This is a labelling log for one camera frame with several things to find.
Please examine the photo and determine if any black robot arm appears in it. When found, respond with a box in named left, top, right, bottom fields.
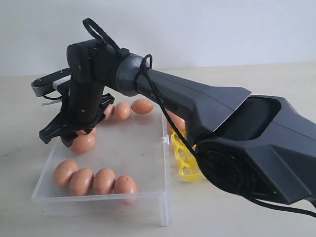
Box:
left=32, top=39, right=316, bottom=204

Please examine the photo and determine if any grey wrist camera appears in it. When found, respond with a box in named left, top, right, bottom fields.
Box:
left=31, top=68, right=71, bottom=97

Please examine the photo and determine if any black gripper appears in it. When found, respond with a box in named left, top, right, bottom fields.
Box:
left=39, top=79, right=115, bottom=148

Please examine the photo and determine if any yellow plastic egg tray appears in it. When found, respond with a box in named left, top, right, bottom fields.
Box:
left=170, top=127, right=204, bottom=182

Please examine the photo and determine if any brown egg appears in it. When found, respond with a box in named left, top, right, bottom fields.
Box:
left=114, top=102, right=131, bottom=120
left=69, top=134, right=95, bottom=154
left=131, top=98, right=154, bottom=115
left=114, top=175, right=138, bottom=194
left=76, top=126, right=97, bottom=136
left=53, top=159, right=78, bottom=187
left=167, top=110, right=185, bottom=131
left=92, top=168, right=116, bottom=195
left=104, top=104, right=115, bottom=120
left=69, top=168, right=94, bottom=196

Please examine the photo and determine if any clear plastic tray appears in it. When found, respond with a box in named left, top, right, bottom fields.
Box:
left=32, top=105, right=171, bottom=226

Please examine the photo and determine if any black cable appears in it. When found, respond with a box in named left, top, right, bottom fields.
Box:
left=82, top=17, right=316, bottom=219

